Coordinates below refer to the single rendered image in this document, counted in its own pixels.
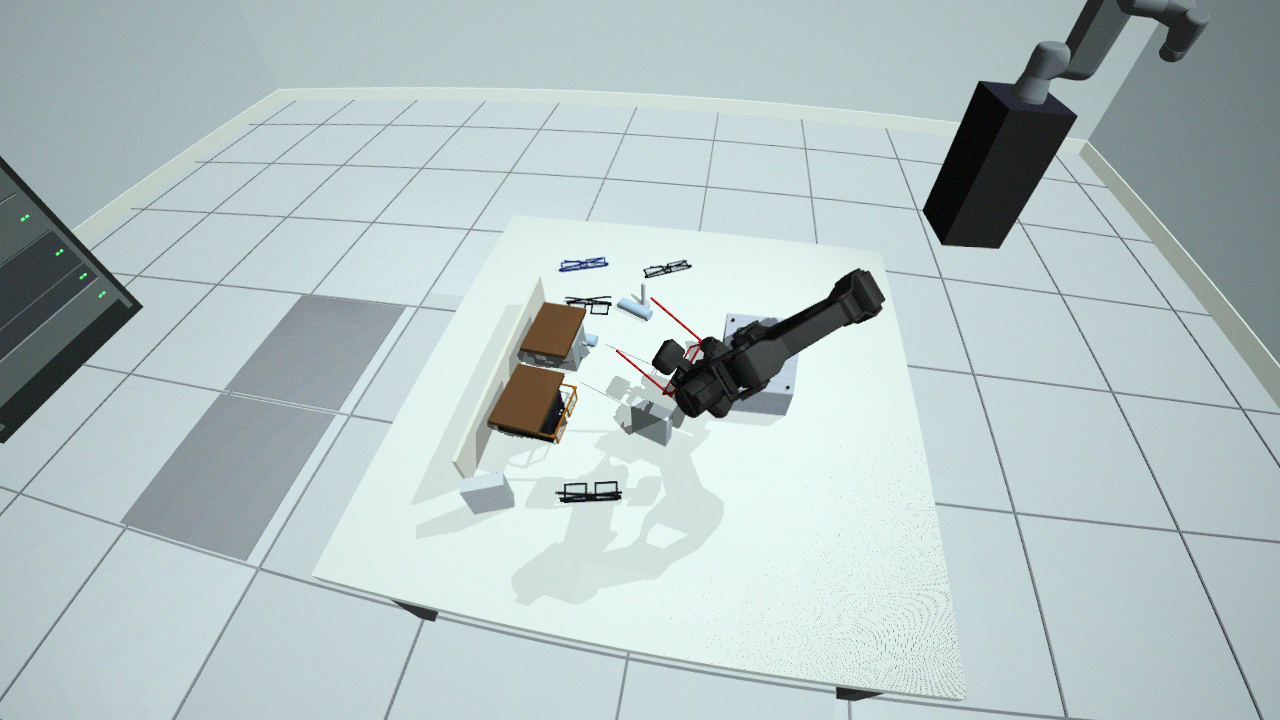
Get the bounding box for red glasses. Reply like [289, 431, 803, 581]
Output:
[616, 299, 701, 397]

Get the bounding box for orange glasses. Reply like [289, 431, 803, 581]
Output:
[539, 383, 579, 445]

